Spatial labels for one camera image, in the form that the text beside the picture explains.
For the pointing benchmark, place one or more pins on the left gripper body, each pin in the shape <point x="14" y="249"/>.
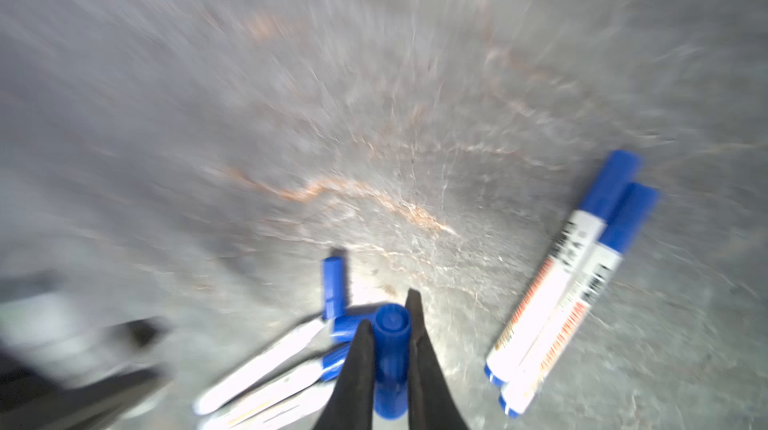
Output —
<point x="31" y="401"/>

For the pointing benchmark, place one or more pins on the whiteboard marker pen four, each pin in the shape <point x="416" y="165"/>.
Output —
<point x="303" y="376"/>

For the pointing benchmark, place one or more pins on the whiteboard marker pen one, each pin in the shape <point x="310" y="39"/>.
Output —
<point x="582" y="228"/>

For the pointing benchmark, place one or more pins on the blue pen cap five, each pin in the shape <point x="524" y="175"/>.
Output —
<point x="344" y="328"/>

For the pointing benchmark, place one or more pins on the whiteboard marker pen two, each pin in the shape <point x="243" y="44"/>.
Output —
<point x="603" y="259"/>

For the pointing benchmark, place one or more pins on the whiteboard marker pen five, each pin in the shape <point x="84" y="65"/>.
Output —
<point x="289" y="411"/>

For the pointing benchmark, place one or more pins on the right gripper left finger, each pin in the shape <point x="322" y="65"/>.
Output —
<point x="350" y="406"/>

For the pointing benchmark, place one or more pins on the whiteboard marker pen three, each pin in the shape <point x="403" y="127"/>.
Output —
<point x="254" y="369"/>

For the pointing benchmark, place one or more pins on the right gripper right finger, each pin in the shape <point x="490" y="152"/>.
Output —
<point x="430" y="403"/>

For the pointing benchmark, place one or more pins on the blue pen cap four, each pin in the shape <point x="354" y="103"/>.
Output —
<point x="334" y="288"/>

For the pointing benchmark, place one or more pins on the blue pen cap three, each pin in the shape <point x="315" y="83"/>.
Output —
<point x="391" y="329"/>

